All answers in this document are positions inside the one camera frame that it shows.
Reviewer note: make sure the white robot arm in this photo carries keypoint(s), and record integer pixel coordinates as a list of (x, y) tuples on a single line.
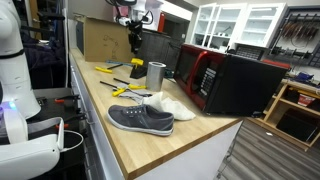
[(15, 76)]

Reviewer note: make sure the red and black microwave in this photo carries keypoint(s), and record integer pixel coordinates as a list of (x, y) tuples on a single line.
[(243, 86)]

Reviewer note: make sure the pink sheet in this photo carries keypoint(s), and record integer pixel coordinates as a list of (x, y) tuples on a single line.
[(115, 10)]

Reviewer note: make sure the black pegboard tool wall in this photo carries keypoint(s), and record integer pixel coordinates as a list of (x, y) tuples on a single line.
[(300, 33)]

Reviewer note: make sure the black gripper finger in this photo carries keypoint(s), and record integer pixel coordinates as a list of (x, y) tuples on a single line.
[(138, 42), (132, 42)]

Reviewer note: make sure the wooden shelf unit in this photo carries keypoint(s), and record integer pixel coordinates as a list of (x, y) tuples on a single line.
[(276, 103)]

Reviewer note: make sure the big cardboard box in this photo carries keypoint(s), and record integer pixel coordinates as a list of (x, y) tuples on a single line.
[(106, 40)]

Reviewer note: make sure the white robot body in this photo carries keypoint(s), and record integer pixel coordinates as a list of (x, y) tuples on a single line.
[(30, 156)]

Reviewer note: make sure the black parts bin rack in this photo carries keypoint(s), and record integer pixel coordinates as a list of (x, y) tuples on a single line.
[(250, 52)]

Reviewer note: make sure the white workbench drawer cabinet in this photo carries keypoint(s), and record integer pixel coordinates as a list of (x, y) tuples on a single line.
[(196, 163)]

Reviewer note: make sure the red box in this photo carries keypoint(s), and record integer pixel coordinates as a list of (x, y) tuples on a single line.
[(306, 100)]

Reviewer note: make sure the grey metal tin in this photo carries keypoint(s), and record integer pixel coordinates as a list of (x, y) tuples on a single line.
[(155, 77)]

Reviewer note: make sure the black storage box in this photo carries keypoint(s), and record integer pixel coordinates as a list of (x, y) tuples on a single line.
[(296, 125)]

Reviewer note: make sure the blue strip tool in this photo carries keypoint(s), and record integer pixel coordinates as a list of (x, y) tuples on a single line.
[(118, 62)]

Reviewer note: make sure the red upright panel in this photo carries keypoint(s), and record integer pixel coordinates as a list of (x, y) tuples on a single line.
[(161, 22)]

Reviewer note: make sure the grey canvas shoe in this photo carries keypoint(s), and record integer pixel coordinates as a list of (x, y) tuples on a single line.
[(143, 118)]

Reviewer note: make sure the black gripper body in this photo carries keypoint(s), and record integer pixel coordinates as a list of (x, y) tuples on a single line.
[(135, 27)]

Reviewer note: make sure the white glass-door cabinet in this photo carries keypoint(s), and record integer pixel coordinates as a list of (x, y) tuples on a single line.
[(256, 25)]

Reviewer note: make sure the dark grey panel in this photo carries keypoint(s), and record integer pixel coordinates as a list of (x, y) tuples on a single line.
[(156, 46)]

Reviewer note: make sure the white cloth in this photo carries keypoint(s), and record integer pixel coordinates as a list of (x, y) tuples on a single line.
[(173, 106)]

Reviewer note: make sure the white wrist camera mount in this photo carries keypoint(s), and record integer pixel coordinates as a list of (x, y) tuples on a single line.
[(125, 21)]

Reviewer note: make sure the black wedge tool holder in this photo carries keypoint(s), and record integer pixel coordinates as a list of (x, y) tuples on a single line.
[(138, 72)]

